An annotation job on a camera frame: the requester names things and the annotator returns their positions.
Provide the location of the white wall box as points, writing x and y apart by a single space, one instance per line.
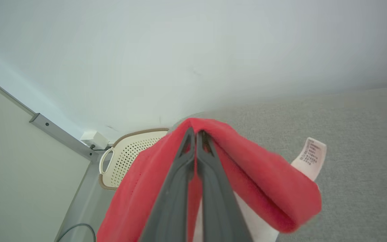
94 138

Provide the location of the cream perforated laundry basket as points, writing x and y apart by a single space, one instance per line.
129 151

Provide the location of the white partition panel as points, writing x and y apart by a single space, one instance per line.
18 185

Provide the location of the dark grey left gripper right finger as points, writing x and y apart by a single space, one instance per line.
217 208

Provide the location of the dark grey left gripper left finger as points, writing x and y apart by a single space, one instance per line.
173 201

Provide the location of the grey metal frame profile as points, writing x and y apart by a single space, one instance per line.
62 136

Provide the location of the red jersey with big 23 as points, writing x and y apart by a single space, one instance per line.
254 174

